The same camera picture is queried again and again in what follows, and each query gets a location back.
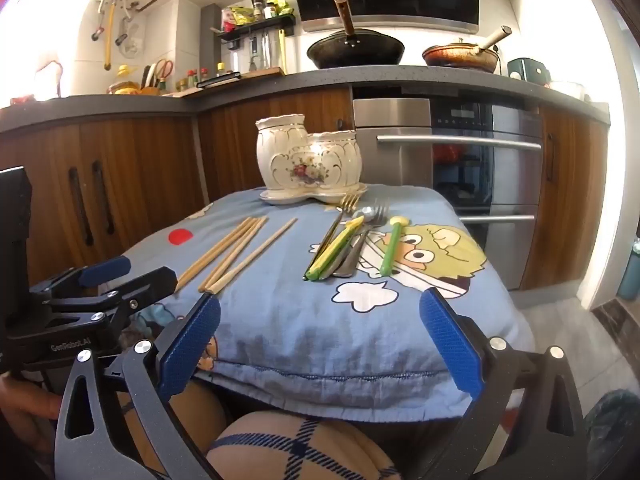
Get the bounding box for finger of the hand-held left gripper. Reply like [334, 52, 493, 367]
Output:
[30, 255, 132, 306]
[47, 266, 179, 334]

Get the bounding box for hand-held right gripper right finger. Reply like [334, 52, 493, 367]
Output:
[419, 287, 592, 480]

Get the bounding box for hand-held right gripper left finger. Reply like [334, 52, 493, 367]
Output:
[54, 292, 222, 480]

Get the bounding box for wooden chopstick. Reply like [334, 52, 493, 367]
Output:
[204, 217, 269, 294]
[198, 217, 263, 292]
[207, 217, 299, 295]
[175, 217, 256, 292]

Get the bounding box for green stick with yellow end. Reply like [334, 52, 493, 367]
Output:
[378, 215, 409, 277]

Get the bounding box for green and yellow plastic spoon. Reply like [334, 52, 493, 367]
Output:
[303, 215, 366, 281]

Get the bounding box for silver spoon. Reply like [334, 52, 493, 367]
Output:
[345, 207, 377, 273]

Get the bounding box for gold fork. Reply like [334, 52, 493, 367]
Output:
[307, 193, 362, 276]

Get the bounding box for cream floral ceramic utensil holder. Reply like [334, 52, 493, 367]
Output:
[255, 115, 363, 196]

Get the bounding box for person's left hand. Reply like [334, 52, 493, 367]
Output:
[0, 376, 63, 434]

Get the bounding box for wooden corner cabinet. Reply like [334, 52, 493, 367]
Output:
[0, 114, 202, 273]

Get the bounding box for blue printed blanket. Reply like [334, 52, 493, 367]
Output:
[120, 185, 537, 421]

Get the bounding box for person's plaid trouser legs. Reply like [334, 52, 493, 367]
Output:
[119, 375, 402, 480]

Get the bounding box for stainless steel built-in oven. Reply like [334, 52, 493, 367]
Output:
[352, 87, 544, 292]

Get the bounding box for grey kitchen countertop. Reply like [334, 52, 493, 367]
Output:
[0, 62, 611, 133]

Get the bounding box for cream ceramic saucer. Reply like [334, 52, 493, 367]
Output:
[259, 182, 369, 207]

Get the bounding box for wooden cabinet door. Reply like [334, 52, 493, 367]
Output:
[520, 105, 609, 292]
[197, 87, 354, 206]

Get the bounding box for black plastic bag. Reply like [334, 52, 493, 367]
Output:
[582, 389, 640, 480]

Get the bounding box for wooden knife block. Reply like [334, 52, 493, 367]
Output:
[139, 62, 167, 96]

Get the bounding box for teal bin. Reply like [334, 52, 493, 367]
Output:
[617, 240, 640, 302]

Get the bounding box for wooden cutting board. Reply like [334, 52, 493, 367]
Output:
[164, 67, 287, 99]

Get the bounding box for dark green kitchen appliance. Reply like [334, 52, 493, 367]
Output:
[507, 57, 540, 84]

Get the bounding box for red-brown frying pan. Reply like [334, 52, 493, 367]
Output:
[422, 25, 514, 74]

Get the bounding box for black handled knife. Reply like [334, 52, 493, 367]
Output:
[195, 73, 242, 90]

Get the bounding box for yellow gas hose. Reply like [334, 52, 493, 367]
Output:
[102, 0, 114, 71]

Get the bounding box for black wall shelf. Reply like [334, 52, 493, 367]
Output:
[214, 14, 297, 42]

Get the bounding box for black wok with wooden handle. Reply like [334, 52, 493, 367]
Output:
[306, 0, 406, 70]

